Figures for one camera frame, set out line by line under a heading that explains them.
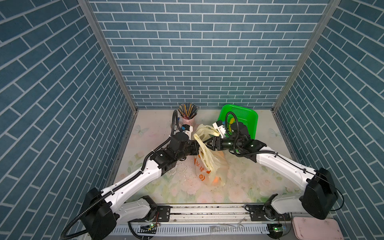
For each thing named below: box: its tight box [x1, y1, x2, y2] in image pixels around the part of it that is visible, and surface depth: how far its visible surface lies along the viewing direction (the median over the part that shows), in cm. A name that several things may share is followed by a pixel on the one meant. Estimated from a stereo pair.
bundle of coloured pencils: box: [178, 102, 199, 120], surface depth 104 cm
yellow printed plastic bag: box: [193, 124, 229, 187], surface depth 76 cm
